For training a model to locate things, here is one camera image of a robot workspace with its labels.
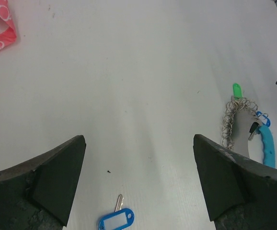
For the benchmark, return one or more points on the blue key tag on table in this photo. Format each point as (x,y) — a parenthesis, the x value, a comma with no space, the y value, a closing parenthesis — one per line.
(120,219)

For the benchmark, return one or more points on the light blue key tag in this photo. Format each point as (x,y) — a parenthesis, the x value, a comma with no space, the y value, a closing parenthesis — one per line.
(269,147)

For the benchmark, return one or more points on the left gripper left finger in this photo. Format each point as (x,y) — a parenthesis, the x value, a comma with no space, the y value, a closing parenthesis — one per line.
(38,194)

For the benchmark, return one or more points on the green key tag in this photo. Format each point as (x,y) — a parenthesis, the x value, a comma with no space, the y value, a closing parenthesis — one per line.
(237,91)

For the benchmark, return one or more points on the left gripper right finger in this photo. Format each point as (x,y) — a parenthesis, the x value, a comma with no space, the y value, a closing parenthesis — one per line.
(240,194)

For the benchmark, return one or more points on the dark blue key tag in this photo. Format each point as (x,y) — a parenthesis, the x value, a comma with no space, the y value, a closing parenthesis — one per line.
(264,117)

